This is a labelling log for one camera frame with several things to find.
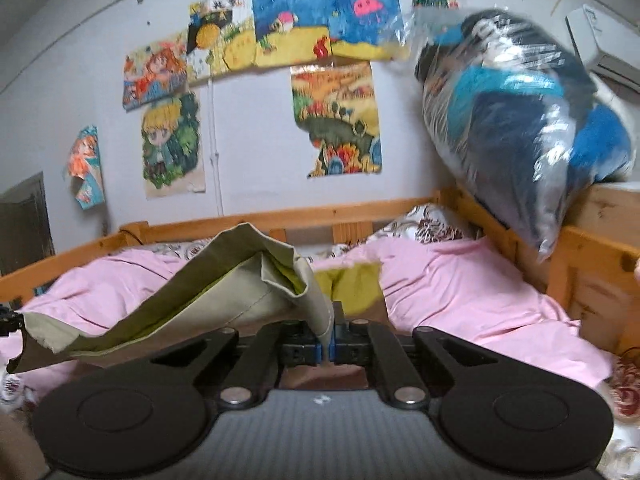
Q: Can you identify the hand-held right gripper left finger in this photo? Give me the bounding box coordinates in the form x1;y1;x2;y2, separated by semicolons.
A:
149;320;322;408

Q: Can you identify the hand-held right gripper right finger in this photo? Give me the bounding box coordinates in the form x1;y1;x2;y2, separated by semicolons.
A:
331;301;501;409

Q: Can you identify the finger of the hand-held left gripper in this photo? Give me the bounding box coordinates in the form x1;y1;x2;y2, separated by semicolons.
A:
0;306;24;338

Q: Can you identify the beige garment with yellow-green lining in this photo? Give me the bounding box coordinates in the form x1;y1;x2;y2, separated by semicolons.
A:
7;223;386;376

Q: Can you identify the clear plastic bag of clothes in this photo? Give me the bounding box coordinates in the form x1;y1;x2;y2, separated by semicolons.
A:
400;7;636;263

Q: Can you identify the dark door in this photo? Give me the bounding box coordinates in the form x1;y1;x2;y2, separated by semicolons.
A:
0;171;56;276

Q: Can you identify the pink bed sheet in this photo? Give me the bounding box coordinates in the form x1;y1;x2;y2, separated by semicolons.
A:
0;237;613;401

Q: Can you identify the small orange-haired figure drawing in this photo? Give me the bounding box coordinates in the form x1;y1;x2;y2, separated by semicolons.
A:
66;125;106;210

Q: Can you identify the autumn landscape drawing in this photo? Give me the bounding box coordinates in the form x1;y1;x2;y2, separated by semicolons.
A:
290;61;384;179

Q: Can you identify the blond figure drawing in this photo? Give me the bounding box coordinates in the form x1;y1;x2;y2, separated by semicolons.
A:
141;91;207;201

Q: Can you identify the red-haired figure drawing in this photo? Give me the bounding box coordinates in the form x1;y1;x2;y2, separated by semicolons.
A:
122;31;189;111

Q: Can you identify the light wooden cabinet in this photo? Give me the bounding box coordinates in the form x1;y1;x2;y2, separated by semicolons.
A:
565;180;640;248

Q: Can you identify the blue mushroom drawing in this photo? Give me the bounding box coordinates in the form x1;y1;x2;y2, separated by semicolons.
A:
251;0;332;69

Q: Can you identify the yellow comic drawing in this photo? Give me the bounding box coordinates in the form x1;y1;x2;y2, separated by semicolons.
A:
186;0;257;87

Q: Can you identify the pink jellyfish drawing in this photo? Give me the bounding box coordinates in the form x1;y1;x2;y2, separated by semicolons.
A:
321;0;412;62

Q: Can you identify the white air conditioner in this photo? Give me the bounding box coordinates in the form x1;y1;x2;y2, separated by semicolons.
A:
565;4;640;81

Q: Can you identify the wooden bed frame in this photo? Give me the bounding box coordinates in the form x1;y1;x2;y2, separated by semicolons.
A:
0;187;640;361

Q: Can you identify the white wall pipe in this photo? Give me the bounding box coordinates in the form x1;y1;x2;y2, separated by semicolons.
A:
209;0;224;217

